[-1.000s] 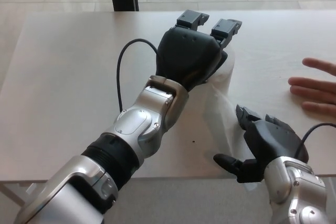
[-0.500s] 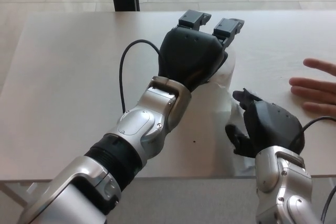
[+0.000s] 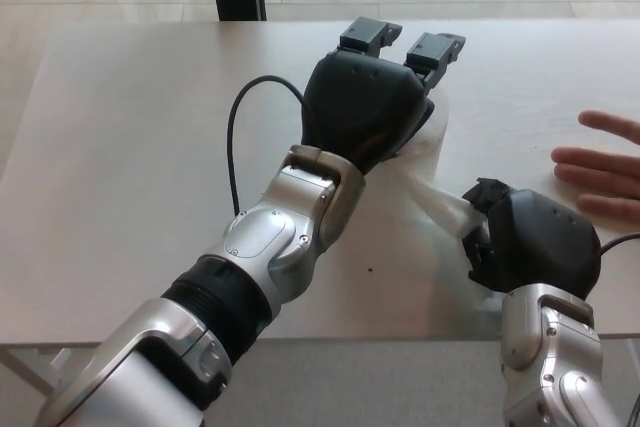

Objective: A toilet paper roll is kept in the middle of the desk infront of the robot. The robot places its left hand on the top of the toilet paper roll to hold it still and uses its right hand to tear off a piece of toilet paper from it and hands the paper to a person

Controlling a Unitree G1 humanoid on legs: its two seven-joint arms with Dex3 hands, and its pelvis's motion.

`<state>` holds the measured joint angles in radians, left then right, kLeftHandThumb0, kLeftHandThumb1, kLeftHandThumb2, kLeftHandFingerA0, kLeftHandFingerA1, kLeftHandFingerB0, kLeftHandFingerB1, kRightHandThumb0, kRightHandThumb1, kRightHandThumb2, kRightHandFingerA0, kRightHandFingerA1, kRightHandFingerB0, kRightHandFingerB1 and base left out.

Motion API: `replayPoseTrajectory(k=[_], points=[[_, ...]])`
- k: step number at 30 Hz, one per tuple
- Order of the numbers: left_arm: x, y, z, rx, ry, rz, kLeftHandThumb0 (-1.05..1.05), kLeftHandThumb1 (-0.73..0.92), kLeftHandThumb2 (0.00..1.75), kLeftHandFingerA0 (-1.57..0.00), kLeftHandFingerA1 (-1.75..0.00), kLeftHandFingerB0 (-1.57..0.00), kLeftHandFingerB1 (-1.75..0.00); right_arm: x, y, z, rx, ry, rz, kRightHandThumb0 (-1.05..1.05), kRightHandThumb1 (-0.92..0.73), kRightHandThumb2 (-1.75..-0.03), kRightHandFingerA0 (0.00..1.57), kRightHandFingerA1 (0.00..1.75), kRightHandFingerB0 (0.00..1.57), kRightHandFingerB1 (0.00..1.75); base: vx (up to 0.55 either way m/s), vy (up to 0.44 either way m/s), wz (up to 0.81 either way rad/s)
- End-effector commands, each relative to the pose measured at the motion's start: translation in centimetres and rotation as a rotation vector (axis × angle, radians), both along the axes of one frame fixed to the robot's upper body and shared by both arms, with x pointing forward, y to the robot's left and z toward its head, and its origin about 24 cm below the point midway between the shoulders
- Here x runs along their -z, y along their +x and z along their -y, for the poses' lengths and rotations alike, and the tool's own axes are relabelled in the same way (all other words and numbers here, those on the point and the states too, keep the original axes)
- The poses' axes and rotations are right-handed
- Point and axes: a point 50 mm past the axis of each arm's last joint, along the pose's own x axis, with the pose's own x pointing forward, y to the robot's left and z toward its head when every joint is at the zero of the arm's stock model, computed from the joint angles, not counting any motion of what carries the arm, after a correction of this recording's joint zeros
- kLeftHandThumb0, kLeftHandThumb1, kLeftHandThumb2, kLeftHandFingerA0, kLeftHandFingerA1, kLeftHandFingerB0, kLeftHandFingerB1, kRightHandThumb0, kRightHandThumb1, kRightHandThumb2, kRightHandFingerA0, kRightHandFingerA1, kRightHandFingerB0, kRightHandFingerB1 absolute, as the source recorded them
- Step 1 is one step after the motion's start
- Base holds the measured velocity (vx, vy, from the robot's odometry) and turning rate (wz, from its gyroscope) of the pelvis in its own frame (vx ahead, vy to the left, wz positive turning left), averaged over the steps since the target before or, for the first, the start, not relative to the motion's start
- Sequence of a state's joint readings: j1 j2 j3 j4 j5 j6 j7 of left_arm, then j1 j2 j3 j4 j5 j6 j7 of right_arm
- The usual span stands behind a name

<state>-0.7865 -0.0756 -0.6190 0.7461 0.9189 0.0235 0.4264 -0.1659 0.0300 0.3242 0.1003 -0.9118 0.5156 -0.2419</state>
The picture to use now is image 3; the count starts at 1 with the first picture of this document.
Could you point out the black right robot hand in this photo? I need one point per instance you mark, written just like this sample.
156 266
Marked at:
540 242

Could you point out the white diagonal table brace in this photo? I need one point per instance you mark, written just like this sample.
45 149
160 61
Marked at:
30 372

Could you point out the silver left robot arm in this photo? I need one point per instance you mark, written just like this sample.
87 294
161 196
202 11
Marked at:
280 227

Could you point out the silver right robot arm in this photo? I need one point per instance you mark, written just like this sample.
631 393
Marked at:
550 357

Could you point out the white toilet paper roll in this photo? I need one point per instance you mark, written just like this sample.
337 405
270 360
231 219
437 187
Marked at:
425 162

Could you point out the person's bare hand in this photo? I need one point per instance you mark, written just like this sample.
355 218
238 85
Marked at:
610 172

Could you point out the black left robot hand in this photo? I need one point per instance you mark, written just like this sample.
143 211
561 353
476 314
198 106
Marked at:
360 102

